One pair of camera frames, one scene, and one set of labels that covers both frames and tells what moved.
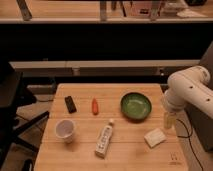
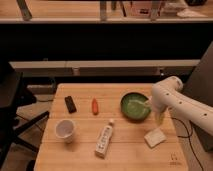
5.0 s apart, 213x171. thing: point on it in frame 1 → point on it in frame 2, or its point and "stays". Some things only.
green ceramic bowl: [136, 106] stays
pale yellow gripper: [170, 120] → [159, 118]
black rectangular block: [70, 104] stays
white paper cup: [64, 130] stays
